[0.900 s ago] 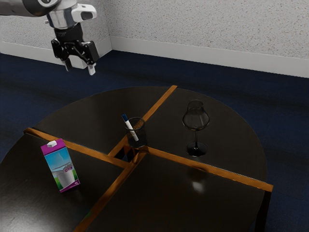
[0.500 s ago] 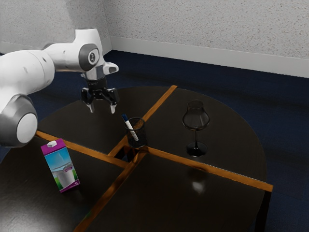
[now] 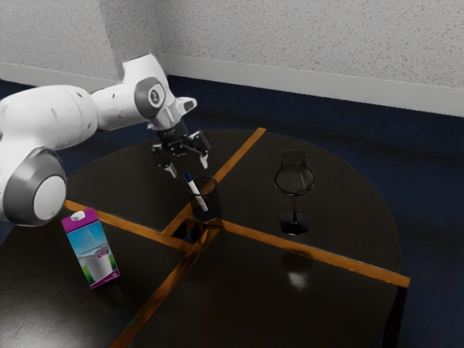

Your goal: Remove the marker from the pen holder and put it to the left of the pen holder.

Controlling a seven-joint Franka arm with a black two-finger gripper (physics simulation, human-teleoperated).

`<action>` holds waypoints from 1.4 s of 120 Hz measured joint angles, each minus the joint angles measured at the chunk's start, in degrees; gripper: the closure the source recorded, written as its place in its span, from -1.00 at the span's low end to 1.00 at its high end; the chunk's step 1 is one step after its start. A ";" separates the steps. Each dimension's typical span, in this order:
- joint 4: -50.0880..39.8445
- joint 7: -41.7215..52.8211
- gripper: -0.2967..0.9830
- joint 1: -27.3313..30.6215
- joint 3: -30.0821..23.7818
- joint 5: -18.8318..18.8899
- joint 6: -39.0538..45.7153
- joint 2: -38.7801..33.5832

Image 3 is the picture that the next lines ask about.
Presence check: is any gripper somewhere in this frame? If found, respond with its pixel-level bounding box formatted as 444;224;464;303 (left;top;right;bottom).
151;122;212;179

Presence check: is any white pen with blue cap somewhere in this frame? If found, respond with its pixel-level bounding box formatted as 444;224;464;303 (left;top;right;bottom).
182;170;210;213

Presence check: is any black mesh pen holder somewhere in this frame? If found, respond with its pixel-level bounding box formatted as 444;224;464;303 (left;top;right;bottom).
186;175;222;223

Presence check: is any dark wine glass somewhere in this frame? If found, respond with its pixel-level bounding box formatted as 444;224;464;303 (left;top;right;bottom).
273;149;315;236

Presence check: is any purple milk carton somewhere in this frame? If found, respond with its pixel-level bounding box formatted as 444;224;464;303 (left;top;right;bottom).
61;207;120;290

